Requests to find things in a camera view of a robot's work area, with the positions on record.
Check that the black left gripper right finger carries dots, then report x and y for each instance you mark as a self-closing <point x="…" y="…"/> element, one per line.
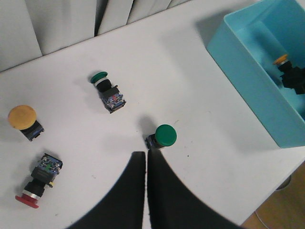
<point x="172" y="205"/>

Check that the yellow push button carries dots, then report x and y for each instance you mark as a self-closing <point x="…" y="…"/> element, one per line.
<point x="292" y="77"/>
<point x="24" y="119"/>

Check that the upright green push button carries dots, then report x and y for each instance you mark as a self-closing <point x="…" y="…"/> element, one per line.
<point x="165" y="135"/>

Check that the lying red push button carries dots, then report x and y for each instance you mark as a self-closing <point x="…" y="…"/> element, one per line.
<point x="44" y="174"/>

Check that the grey pleated curtain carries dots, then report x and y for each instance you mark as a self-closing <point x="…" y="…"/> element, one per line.
<point x="30" y="29"/>

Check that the upright yellow push button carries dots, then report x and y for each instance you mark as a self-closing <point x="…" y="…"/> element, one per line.
<point x="24" y="119"/>

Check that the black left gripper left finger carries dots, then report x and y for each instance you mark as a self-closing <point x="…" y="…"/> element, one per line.
<point x="122" y="207"/>

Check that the lying green push button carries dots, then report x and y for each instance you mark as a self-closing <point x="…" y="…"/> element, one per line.
<point x="110" y="95"/>

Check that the light blue plastic box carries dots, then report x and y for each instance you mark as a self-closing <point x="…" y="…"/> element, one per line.
<point x="245" y="47"/>

